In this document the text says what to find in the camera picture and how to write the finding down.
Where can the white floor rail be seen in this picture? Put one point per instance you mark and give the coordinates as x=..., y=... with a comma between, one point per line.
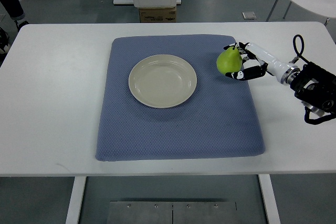
x=123, y=2

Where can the green pear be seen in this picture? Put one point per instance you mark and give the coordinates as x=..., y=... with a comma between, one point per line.
x=229, y=61

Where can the grey floor socket plate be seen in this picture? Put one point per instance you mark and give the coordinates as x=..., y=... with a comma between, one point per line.
x=249, y=16

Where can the white table leg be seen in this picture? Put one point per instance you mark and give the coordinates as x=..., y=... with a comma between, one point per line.
x=76, y=198
x=269, y=200

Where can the white left table leg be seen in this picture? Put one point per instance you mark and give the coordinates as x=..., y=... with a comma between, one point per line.
x=76, y=198

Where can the beige round plate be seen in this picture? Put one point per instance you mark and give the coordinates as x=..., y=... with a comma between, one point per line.
x=162, y=81

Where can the blue textured mat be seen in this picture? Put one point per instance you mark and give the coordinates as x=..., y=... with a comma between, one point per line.
x=219, y=120

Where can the person in dark trousers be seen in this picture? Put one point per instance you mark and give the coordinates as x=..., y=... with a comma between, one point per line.
x=17, y=14

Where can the cardboard box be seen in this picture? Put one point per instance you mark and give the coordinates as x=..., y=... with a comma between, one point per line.
x=158, y=15

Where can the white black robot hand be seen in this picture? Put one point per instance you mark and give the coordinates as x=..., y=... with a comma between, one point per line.
x=256, y=62

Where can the metal base plate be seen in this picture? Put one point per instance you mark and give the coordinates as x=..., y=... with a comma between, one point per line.
x=172, y=212

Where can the white right table leg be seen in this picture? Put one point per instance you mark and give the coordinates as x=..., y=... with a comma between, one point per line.
x=269, y=200

